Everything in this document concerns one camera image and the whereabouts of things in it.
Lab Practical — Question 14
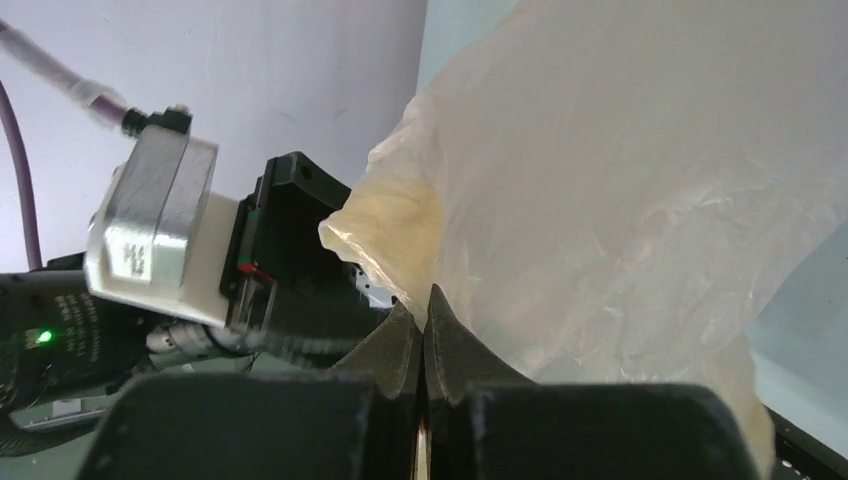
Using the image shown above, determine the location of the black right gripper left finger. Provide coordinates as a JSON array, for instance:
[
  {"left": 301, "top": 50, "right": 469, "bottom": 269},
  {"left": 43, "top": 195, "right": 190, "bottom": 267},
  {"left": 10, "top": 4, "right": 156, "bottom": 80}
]
[{"left": 78, "top": 305, "right": 420, "bottom": 479}]

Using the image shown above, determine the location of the translucent white trash bag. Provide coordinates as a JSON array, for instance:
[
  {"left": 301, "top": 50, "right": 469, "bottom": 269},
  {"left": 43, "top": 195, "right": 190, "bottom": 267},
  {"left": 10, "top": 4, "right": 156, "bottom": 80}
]
[{"left": 318, "top": 1, "right": 847, "bottom": 474}]

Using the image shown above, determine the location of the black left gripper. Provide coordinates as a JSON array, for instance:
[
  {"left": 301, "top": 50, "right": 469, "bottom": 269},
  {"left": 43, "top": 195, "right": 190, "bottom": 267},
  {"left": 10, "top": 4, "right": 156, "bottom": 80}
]
[{"left": 221, "top": 151, "right": 396, "bottom": 368}]

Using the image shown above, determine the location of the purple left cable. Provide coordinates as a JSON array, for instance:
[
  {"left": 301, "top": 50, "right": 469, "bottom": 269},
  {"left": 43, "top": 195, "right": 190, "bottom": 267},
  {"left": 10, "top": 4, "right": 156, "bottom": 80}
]
[{"left": 0, "top": 19, "right": 130, "bottom": 272}]

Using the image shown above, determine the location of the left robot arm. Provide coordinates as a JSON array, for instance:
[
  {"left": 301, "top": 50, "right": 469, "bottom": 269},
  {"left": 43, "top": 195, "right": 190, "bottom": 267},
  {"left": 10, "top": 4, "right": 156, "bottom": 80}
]
[{"left": 1, "top": 152, "right": 395, "bottom": 457}]

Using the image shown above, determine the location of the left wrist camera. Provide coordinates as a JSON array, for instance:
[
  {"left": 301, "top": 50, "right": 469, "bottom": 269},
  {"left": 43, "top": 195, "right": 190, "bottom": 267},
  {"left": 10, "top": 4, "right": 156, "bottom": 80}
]
[{"left": 83, "top": 108, "right": 238, "bottom": 328}]

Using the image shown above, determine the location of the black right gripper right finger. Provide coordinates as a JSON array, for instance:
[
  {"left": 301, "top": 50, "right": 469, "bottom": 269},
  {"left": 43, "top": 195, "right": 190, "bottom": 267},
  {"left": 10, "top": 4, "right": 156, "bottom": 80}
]
[{"left": 422, "top": 287, "right": 759, "bottom": 479}]

